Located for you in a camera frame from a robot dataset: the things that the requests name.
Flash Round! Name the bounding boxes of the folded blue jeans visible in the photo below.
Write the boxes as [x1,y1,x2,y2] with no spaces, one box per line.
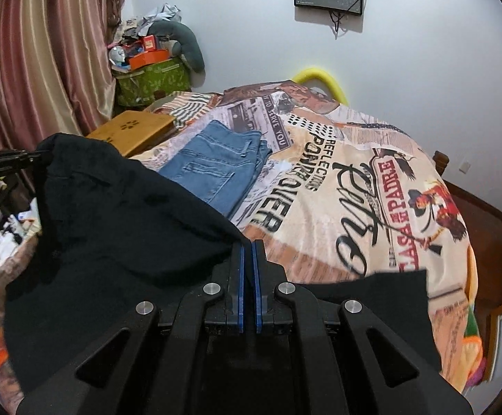
[159,120,272,218]

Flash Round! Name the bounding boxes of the yellow foam headboard tube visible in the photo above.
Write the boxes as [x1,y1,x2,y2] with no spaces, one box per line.
[292,66,349,106]

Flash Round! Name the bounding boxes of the black pants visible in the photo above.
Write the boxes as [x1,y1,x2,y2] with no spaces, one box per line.
[3,132,443,395]

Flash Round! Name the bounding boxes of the green fabric storage bin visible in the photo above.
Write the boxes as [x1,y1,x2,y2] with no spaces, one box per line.
[116,58,191,107]

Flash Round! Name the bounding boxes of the striped pink curtain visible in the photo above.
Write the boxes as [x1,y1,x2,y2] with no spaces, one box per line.
[0,0,124,149]

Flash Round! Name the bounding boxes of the wooden bed post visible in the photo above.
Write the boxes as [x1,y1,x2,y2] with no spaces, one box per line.
[433,151,449,176]

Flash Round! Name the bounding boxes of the orange box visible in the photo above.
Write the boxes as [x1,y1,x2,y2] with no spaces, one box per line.
[129,49,170,70]

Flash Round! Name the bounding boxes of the printed newspaper bed blanket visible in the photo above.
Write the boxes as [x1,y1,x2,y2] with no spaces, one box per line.
[139,81,483,391]

